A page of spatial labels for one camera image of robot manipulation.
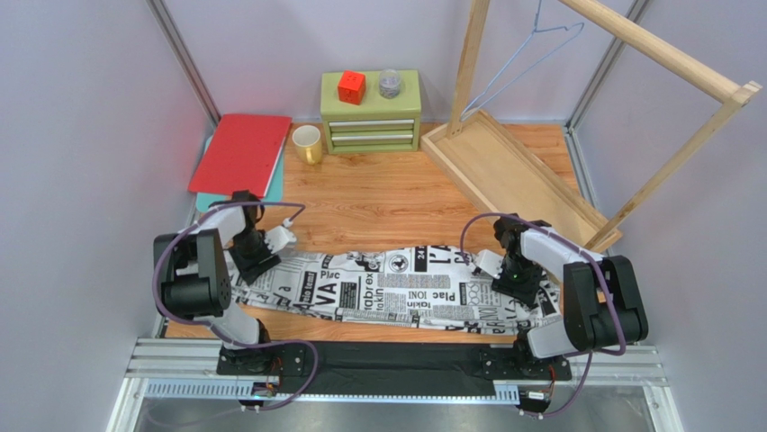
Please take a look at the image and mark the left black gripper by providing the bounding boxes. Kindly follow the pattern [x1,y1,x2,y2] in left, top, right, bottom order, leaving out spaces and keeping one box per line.
[230,228,283,286]

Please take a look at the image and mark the newspaper print trousers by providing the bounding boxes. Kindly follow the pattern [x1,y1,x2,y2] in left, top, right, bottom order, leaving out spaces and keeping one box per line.
[225,246,562,336]

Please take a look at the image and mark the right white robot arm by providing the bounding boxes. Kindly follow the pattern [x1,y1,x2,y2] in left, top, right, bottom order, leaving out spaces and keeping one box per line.
[491,213,649,377]

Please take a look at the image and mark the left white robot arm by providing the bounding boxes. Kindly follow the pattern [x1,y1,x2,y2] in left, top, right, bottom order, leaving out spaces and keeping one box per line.
[154,190,281,375]

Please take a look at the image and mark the teal cutting board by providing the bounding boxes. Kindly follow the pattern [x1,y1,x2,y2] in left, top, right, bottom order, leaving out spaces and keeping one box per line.
[195,150,284,212]

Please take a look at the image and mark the red board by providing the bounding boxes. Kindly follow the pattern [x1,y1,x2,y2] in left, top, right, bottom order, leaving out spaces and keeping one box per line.
[187,113,292,198]

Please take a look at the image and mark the wooden clothes rack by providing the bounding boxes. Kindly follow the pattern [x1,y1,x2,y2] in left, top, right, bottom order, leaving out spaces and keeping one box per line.
[420,1,762,252]

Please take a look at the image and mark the yellow mug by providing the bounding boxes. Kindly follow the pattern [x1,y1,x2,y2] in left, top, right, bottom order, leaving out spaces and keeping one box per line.
[291,125,322,166]

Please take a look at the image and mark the green drawer cabinet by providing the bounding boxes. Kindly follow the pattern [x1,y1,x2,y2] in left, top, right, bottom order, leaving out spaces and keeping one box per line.
[320,69,421,154]

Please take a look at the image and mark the red cube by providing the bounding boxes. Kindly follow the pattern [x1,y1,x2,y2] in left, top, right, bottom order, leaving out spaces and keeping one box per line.
[337,70,366,105]

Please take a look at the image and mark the clear glass jar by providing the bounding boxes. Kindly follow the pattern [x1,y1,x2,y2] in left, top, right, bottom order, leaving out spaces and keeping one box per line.
[378,69,402,99]

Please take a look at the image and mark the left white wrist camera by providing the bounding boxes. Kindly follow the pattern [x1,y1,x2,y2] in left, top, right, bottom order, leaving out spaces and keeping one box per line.
[264,218,298,255]

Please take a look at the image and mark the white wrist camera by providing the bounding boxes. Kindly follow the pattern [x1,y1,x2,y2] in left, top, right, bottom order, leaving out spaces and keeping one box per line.
[264,218,298,255]
[472,249,504,279]

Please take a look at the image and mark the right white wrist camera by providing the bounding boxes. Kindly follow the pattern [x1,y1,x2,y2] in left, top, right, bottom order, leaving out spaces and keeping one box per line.
[472,249,504,279]

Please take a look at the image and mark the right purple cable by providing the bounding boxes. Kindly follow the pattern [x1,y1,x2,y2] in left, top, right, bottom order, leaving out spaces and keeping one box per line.
[460,212,628,419]

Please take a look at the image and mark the purple cable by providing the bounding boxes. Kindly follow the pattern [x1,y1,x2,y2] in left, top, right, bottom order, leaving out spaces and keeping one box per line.
[151,200,320,413]
[460,212,628,419]

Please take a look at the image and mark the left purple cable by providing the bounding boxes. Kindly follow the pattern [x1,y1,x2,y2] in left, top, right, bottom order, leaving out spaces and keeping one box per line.
[151,200,320,413]

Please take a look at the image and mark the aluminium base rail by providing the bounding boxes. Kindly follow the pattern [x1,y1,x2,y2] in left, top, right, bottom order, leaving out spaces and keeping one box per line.
[126,338,682,431]

